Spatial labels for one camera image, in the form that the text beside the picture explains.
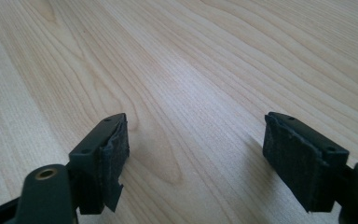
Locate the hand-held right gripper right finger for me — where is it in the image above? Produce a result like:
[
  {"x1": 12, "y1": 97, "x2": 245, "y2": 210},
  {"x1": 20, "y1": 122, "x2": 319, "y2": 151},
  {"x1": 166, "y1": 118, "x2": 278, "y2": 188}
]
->
[{"x1": 262, "y1": 111, "x2": 351, "y2": 214}]

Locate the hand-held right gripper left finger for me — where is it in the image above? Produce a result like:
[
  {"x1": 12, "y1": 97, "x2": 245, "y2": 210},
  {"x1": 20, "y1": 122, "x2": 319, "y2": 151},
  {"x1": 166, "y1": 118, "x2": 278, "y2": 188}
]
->
[{"x1": 67, "y1": 112, "x2": 131, "y2": 216}]

